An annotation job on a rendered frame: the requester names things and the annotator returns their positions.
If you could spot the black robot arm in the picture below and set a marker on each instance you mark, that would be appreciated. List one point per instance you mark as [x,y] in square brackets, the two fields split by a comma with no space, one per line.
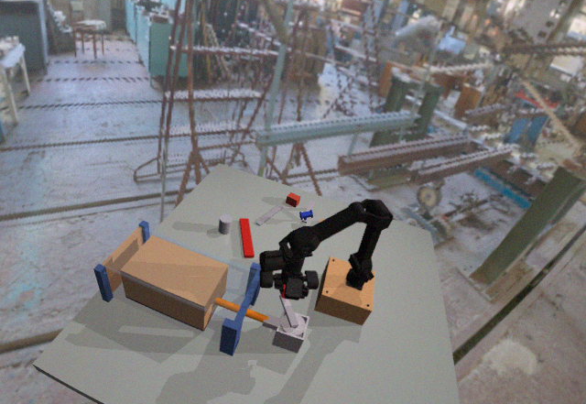
[306,239]

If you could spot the grey cylinder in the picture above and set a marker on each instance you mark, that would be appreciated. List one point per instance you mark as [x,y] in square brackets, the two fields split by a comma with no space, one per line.
[225,224]

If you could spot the blue post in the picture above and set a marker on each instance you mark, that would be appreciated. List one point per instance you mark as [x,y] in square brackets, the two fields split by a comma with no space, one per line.
[250,298]

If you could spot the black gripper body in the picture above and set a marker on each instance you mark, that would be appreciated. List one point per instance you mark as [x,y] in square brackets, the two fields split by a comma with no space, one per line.
[267,278]

